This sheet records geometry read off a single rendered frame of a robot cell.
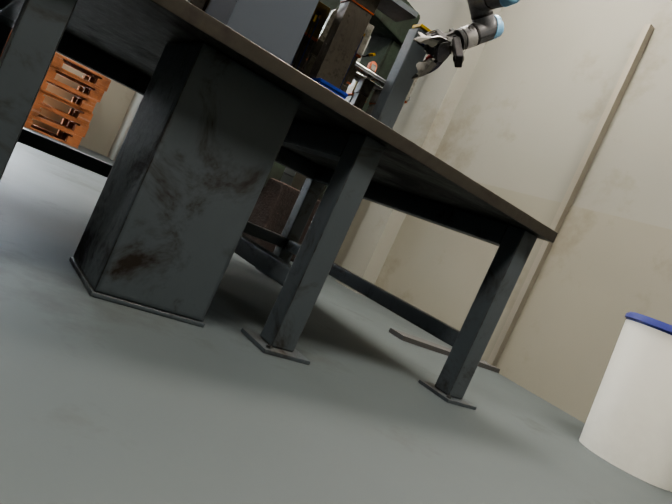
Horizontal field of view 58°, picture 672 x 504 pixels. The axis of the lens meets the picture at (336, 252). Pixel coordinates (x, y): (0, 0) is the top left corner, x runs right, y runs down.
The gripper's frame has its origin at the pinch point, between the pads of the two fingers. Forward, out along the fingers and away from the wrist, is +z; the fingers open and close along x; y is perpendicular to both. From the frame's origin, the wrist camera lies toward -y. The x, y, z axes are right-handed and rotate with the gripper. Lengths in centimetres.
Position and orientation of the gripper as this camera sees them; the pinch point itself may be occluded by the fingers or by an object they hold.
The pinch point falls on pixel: (413, 61)
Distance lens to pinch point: 211.6
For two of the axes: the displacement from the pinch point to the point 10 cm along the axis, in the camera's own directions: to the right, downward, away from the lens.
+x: -0.6, -6.0, -8.0
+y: -4.5, -7.0, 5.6
